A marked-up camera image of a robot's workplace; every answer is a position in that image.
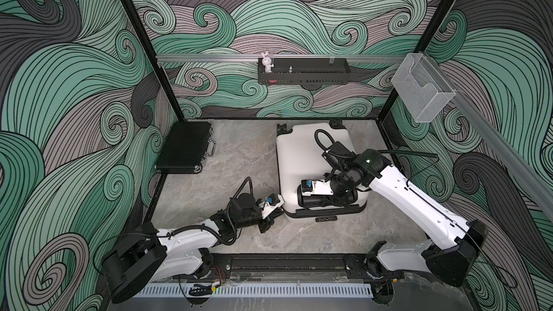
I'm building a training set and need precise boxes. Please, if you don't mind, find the black wall shelf tray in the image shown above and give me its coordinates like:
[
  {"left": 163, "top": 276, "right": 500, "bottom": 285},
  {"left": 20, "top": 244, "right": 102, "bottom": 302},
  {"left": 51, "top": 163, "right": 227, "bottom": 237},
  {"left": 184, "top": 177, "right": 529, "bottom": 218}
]
[{"left": 257, "top": 58, "right": 351, "bottom": 89}]

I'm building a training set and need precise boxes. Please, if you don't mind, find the black flat case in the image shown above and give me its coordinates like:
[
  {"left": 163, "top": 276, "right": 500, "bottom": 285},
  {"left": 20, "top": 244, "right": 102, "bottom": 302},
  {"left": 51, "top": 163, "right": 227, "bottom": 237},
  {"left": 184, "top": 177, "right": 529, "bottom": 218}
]
[{"left": 156, "top": 121, "right": 216, "bottom": 174}]

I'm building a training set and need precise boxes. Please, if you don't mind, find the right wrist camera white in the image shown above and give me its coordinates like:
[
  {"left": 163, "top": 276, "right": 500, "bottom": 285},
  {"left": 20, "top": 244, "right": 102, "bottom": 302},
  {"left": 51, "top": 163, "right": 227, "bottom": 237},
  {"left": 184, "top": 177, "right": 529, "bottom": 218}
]
[{"left": 300, "top": 179, "right": 334, "bottom": 197}]

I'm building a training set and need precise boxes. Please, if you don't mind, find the white hard-shell suitcase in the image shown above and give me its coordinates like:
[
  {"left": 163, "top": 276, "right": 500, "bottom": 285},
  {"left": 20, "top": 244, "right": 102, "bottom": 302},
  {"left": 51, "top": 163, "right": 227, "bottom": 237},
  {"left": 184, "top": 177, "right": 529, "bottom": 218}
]
[{"left": 276, "top": 120, "right": 369, "bottom": 223}]

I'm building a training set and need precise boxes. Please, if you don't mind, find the aluminium wall rail back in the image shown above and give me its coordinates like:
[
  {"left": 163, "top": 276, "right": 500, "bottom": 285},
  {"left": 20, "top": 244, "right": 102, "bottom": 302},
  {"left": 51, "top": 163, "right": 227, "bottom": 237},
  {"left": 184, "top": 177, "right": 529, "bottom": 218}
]
[{"left": 156, "top": 53, "right": 406, "bottom": 64}]

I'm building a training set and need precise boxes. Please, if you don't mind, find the white bunny figurine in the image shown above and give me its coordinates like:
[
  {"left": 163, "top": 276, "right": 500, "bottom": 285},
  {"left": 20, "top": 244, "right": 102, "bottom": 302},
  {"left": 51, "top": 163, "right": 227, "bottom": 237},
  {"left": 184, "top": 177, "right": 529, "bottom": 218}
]
[{"left": 262, "top": 51, "right": 274, "bottom": 73}]

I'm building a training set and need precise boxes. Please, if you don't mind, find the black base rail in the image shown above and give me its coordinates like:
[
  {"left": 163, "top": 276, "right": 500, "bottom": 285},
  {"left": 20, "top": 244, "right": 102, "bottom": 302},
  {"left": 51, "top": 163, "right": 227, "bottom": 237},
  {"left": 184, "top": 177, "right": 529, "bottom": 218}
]
[{"left": 116, "top": 252, "right": 459, "bottom": 281}]

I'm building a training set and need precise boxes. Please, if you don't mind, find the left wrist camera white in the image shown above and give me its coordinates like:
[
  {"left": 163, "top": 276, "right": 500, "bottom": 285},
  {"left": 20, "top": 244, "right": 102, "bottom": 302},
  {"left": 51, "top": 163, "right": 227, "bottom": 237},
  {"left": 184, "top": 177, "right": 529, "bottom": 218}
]
[{"left": 260, "top": 194, "right": 284, "bottom": 220}]

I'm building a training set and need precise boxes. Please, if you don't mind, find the aluminium wall rail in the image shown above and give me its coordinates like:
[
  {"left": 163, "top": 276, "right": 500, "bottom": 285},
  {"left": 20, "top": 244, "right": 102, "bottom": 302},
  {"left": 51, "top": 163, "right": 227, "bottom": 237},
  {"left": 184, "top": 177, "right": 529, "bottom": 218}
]
[
  {"left": 423, "top": 53, "right": 553, "bottom": 213},
  {"left": 156, "top": 53, "right": 406, "bottom": 64}
]

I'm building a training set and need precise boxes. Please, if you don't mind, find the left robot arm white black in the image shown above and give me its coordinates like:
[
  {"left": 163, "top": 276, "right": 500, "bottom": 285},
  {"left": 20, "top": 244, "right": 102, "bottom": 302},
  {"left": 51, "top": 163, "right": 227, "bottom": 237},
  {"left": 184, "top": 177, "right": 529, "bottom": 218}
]
[{"left": 99, "top": 177, "right": 284, "bottom": 304}]

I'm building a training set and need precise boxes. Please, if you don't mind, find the aluminium wall rail right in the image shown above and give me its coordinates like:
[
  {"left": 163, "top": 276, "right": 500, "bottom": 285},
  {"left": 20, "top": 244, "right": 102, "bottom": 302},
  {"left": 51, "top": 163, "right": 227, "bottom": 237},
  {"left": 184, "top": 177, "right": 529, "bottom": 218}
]
[{"left": 423, "top": 53, "right": 553, "bottom": 213}]

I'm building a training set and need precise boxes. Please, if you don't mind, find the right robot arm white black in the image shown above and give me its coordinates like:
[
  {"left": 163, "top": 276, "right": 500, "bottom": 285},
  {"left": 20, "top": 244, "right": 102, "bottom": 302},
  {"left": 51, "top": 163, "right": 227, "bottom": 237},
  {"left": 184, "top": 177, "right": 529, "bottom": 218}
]
[{"left": 303, "top": 129, "right": 488, "bottom": 287}]

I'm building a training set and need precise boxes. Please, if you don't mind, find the clear acrylic wall box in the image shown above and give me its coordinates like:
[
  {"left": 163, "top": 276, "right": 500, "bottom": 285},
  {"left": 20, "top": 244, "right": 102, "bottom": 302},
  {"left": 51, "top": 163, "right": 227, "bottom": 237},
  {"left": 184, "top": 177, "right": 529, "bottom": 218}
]
[{"left": 392, "top": 53, "right": 456, "bottom": 123}]

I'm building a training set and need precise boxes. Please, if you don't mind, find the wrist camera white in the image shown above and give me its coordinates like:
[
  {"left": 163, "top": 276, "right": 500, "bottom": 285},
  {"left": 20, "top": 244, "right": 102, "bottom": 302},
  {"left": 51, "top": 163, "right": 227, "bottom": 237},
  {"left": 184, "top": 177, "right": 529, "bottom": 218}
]
[
  {"left": 260, "top": 194, "right": 284, "bottom": 220},
  {"left": 300, "top": 179, "right": 334, "bottom": 197}
]

